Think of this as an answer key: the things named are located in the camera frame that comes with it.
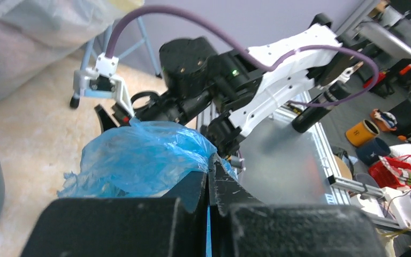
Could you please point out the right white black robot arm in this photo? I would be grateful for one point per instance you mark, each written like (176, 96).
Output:
(245, 86)

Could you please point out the dark blue cylinder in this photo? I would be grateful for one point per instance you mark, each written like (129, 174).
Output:
(369, 152)

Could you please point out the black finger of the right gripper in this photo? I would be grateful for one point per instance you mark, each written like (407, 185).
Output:
(105, 121)

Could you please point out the large translucent stuffed bag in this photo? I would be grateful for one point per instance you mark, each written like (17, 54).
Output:
(35, 34)

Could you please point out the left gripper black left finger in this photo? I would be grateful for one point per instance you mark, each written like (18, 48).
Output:
(172, 225)

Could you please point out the orange cylinder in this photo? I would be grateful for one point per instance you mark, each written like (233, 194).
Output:
(362, 132)

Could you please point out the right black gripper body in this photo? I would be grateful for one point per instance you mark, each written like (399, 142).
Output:
(163, 107)

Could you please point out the red wire basket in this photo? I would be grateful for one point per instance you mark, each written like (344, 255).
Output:
(393, 172)

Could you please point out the black cylinder tube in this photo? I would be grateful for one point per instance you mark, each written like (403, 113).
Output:
(326, 102)

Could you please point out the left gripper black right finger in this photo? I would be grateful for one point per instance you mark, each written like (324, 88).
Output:
(242, 225)

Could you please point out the blue plastic trash bag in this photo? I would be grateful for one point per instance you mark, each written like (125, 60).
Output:
(139, 160)

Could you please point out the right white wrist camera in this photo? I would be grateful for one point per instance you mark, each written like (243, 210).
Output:
(102, 81)

